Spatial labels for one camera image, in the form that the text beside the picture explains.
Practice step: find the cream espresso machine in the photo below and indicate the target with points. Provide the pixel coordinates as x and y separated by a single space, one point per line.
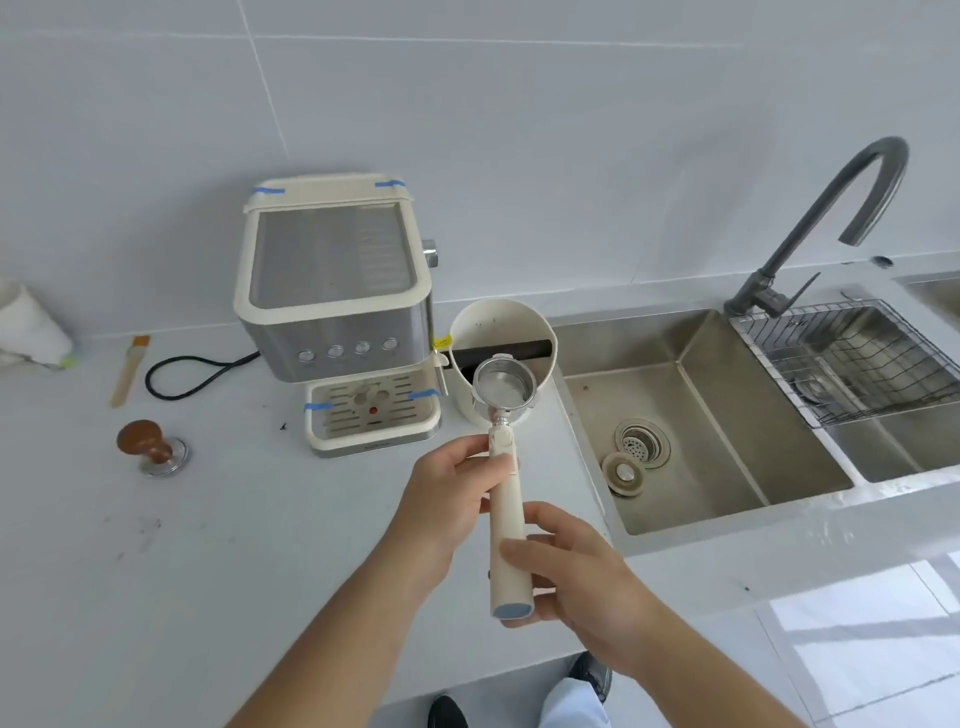
337 326

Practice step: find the cream round sink plug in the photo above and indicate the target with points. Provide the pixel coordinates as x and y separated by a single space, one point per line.
624 474

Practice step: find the white trouser leg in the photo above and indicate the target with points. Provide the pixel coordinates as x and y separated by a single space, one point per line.
570 709

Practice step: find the person's left forearm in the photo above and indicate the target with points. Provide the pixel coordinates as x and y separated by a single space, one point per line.
337 652

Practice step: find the person's right hand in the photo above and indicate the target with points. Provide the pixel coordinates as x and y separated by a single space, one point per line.
592 585

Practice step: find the grey curved faucet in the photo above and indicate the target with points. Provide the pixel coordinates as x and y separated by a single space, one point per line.
810 217

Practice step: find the person's left hand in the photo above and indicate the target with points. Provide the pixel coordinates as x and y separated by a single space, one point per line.
439 502

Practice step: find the white paper cup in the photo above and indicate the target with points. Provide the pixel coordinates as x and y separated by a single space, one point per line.
30 330

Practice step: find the round steel hole cap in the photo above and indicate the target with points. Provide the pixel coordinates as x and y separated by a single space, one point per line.
850 295

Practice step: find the stainless steel double sink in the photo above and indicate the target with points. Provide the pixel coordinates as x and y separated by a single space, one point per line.
712 465

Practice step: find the separate stainless steel sink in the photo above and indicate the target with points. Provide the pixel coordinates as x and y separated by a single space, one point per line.
937 289

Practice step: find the black shoe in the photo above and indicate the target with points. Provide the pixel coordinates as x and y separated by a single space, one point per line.
446 712

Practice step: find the cream knock box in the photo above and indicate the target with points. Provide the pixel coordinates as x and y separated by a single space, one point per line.
510 319

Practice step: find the small black round cap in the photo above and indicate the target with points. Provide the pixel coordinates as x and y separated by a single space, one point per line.
882 261

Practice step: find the steel sink drain strainer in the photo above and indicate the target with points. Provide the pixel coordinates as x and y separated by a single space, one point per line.
637 446

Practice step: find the steel basin drain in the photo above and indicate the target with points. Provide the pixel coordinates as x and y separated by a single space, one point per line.
814 390

